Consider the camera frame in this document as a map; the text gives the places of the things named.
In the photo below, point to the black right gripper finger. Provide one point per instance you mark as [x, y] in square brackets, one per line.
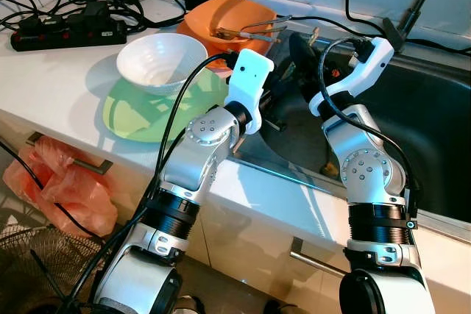
[302, 56]

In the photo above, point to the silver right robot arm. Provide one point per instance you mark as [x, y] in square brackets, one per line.
[368, 174]

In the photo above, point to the silver metal cutlery piece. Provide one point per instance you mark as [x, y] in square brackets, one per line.
[229, 33]
[276, 22]

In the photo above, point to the orange plastic bowl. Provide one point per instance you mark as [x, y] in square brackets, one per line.
[221, 16]

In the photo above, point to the white ribbed bowl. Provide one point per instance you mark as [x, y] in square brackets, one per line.
[158, 64]

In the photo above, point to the light green plate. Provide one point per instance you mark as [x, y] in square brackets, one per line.
[140, 119]

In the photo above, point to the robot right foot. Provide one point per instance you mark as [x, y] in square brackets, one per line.
[283, 307]

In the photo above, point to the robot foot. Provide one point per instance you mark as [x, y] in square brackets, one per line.
[189, 306]
[283, 307]

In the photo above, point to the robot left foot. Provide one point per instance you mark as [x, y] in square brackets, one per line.
[189, 306]

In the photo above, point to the black power strip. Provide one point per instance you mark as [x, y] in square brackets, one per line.
[66, 34]

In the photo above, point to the red plastic bag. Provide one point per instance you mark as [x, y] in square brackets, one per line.
[59, 182]

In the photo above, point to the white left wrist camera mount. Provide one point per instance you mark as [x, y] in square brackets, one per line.
[250, 79]

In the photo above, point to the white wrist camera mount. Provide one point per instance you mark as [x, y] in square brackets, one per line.
[250, 79]
[372, 60]

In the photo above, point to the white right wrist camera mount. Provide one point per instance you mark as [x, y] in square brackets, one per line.
[372, 60]

